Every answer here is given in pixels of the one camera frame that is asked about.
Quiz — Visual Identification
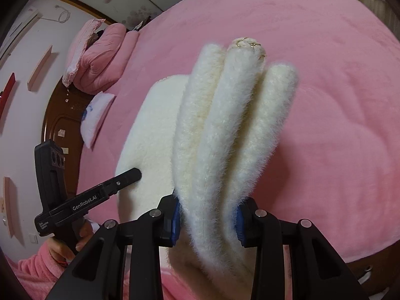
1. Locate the pink plush bed blanket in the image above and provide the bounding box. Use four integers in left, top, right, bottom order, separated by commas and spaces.
77, 0, 399, 262

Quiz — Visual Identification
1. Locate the red wall shelf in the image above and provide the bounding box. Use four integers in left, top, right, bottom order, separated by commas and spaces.
0, 72, 16, 118

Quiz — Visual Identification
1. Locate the folded pink quilt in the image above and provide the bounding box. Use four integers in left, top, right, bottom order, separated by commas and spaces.
73, 23, 139, 95

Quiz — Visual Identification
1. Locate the pink lace-edged pillow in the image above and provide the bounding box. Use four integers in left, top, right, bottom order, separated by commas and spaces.
62, 19, 105, 88

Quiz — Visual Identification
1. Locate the white air conditioner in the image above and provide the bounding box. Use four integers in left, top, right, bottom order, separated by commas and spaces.
0, 6, 39, 67

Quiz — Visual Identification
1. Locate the person's left hand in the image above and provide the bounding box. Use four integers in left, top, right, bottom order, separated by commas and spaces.
46, 219, 94, 265

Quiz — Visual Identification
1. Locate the white fluffy cardigan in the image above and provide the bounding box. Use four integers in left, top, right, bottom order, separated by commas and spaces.
116, 37, 298, 299

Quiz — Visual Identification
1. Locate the pink wall shelf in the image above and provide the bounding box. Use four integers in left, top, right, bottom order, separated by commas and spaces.
27, 45, 53, 92

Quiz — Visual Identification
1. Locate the dark wooden headboard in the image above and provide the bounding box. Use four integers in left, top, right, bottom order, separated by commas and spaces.
41, 80, 93, 197

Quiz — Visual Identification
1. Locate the small white printed pillow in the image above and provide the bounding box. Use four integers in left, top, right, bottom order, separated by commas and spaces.
80, 92, 115, 149

